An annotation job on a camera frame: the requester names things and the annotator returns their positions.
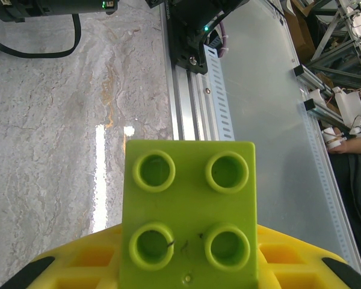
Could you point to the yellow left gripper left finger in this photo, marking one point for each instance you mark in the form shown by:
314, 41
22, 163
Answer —
87, 265

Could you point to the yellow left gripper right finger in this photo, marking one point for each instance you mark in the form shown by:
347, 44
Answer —
294, 265

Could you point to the lime green lego brick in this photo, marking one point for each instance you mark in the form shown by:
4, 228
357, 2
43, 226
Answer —
186, 210

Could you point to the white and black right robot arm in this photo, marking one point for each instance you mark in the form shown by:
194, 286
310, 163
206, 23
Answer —
192, 18

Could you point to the person's forearm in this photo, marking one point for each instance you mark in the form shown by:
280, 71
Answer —
356, 146

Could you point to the perforated metal edge strip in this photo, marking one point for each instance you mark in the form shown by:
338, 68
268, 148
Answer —
328, 180

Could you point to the person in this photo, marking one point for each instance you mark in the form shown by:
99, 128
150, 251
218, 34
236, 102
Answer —
358, 195

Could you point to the white robot parts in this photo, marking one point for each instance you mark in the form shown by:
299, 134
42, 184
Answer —
349, 102

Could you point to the brown cardboard box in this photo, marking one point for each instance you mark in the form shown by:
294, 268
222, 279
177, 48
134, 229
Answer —
302, 30

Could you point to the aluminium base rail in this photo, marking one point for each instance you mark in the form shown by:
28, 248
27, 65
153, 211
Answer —
183, 105

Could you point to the aluminium frame structure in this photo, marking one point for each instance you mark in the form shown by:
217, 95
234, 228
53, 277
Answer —
337, 60

